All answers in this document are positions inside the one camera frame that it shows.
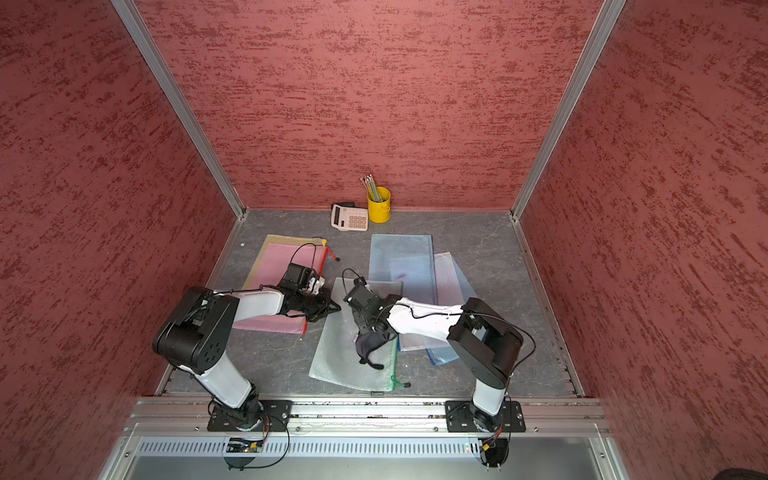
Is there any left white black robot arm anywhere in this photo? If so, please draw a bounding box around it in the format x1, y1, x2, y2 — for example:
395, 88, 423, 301
152, 287, 341, 431

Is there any blue mesh document bag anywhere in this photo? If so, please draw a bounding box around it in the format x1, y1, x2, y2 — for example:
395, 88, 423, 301
426, 252, 475, 365

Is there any yellow pen cup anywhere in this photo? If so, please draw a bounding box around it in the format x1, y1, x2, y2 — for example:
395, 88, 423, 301
367, 186, 391, 224

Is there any white mesh document bag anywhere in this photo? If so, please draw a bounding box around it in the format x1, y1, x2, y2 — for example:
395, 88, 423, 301
398, 251, 466, 353

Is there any aluminium corner post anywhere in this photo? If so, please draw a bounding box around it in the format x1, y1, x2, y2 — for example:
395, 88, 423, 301
111, 0, 247, 220
511, 0, 626, 222

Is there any right aluminium corner post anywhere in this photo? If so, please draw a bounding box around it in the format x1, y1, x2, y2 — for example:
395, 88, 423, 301
511, 0, 626, 222

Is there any left aluminium corner post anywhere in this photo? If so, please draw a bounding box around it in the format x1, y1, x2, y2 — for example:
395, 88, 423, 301
111, 0, 247, 220

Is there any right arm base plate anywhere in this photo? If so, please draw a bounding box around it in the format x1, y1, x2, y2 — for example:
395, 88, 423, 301
444, 399, 526, 433

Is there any pink mesh document bag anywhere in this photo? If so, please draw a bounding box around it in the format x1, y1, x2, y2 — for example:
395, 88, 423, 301
233, 240, 341, 334

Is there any green mesh document bag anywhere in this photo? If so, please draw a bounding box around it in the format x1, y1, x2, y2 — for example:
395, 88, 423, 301
309, 277, 397, 392

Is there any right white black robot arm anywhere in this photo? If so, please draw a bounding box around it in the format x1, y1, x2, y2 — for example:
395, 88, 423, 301
344, 281, 524, 432

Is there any coloured pencils bundle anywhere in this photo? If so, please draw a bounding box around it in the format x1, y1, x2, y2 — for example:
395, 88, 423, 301
360, 175, 383, 203

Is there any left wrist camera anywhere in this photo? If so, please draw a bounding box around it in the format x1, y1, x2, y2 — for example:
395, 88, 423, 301
278, 263, 325, 296

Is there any pink desk calculator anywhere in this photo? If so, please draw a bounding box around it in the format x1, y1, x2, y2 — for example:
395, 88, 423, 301
330, 204, 369, 232

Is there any yellow mesh document bag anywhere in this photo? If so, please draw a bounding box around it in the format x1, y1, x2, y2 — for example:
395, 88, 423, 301
243, 234, 327, 289

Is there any light blue document bag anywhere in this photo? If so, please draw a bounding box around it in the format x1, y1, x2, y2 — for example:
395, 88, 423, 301
368, 234, 437, 304

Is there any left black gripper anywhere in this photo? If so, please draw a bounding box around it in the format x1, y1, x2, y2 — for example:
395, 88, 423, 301
297, 287, 341, 321

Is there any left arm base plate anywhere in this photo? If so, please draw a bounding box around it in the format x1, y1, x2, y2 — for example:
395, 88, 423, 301
207, 400, 294, 435

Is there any aluminium front rail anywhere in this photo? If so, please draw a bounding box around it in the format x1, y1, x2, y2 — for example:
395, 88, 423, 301
101, 395, 628, 479

